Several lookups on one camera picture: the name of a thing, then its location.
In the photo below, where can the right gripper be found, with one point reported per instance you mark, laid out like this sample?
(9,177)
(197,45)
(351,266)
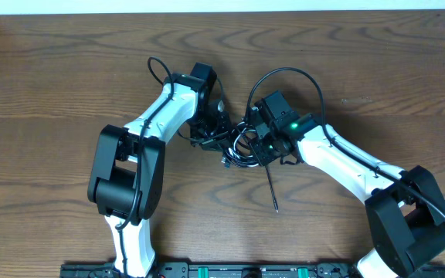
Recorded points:
(256,142)

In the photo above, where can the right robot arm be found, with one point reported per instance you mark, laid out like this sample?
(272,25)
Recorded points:
(405,209)

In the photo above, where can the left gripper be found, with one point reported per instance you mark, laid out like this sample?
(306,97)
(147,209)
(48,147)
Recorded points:
(223,137)

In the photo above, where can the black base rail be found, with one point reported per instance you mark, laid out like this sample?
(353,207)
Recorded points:
(188,270)

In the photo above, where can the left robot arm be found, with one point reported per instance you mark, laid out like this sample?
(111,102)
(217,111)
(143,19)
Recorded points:
(128,167)

